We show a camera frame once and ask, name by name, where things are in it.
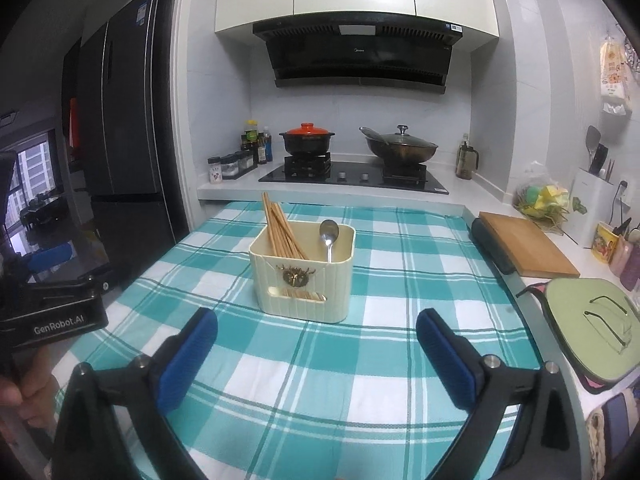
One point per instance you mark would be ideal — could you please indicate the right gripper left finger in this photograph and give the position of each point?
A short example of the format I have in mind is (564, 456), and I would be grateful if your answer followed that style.
(88, 443)

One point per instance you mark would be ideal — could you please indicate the black refrigerator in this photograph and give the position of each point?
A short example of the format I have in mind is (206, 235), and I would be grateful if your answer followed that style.
(125, 145)

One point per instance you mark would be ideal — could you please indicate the steel spoon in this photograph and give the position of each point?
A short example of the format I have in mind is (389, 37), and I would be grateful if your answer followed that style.
(329, 233)

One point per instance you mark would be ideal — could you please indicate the black gas stove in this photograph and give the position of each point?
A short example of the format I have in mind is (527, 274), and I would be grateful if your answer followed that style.
(324, 170)

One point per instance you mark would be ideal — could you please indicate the person's left hand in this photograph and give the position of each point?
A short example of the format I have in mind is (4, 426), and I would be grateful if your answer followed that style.
(33, 397)

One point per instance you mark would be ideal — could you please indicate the hanging snack bag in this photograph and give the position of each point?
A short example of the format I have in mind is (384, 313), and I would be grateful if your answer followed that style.
(619, 65)

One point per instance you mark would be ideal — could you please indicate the pink purple cup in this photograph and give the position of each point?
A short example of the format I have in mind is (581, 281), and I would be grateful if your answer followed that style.
(631, 272)

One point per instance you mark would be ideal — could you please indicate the black range hood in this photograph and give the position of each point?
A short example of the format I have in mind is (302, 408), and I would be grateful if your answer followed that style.
(359, 48)

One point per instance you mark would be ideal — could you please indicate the cream utensil holder box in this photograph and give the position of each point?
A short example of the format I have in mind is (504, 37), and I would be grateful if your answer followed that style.
(312, 289)

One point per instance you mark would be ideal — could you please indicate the white utensil caddy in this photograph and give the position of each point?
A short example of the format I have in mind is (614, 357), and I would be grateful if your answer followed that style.
(593, 194)

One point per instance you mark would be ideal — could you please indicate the dark glass jug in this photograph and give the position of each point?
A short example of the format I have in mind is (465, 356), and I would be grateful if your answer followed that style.
(468, 159)

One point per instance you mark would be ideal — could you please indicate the condiment bottles group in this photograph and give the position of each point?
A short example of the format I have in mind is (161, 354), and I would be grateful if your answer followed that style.
(257, 139)

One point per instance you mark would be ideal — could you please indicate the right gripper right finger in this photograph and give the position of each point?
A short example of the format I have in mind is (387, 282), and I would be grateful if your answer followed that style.
(543, 443)

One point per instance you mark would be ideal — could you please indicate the teal plaid tablecloth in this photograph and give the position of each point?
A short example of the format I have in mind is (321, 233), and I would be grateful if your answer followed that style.
(287, 399)

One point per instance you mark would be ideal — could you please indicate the black pot orange lid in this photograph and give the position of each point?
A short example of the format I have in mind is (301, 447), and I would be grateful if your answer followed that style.
(307, 140)

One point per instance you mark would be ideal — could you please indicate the yellow printed tin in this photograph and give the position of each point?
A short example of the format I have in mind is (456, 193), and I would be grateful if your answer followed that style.
(604, 242)

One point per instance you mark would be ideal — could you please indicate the black wok glass lid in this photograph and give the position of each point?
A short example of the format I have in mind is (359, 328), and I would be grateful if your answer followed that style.
(399, 148)

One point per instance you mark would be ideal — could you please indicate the plastic bag of sponges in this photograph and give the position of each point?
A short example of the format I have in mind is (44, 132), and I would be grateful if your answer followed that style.
(541, 199)

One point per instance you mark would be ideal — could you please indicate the wooden cutting board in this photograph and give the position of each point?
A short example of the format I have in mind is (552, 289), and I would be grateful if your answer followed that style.
(531, 251)

